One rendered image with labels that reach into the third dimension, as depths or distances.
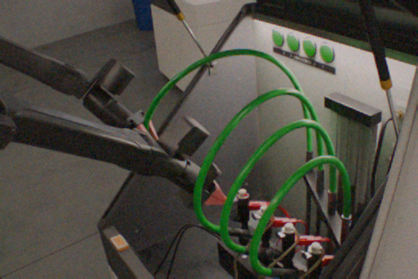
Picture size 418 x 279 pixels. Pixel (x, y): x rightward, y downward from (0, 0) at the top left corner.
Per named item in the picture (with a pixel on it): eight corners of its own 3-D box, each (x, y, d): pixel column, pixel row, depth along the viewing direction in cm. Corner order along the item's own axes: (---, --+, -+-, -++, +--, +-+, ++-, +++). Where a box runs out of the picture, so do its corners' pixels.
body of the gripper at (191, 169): (224, 174, 98) (197, 156, 94) (192, 211, 99) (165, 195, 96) (214, 161, 104) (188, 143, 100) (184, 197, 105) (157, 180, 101)
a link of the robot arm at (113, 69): (65, 81, 108) (59, 84, 99) (96, 42, 107) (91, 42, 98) (105, 113, 110) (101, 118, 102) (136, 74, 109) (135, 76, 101)
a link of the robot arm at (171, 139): (122, 143, 92) (146, 172, 87) (160, 97, 90) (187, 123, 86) (157, 157, 102) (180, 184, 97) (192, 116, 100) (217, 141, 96)
